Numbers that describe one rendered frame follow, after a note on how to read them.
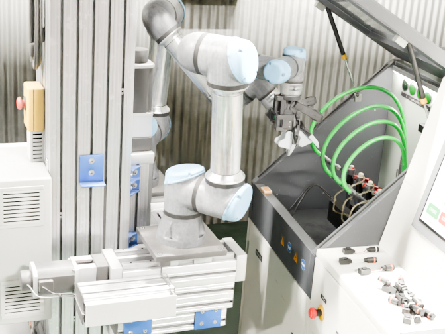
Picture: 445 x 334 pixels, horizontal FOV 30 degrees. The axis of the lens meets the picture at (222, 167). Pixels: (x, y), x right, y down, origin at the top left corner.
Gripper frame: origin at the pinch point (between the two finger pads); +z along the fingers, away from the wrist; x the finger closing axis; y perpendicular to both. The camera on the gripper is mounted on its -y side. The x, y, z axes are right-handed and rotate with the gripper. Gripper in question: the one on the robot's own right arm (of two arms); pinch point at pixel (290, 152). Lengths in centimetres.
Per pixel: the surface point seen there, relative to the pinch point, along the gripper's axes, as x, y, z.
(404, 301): 64, -13, 23
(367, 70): -227, -136, 25
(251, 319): -32, -3, 83
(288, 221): -5.7, -4.1, 27.9
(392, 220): 25.6, -27.4, 15.2
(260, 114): -220, -65, 52
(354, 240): 23.0, -16.3, 23.1
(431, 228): 47, -29, 9
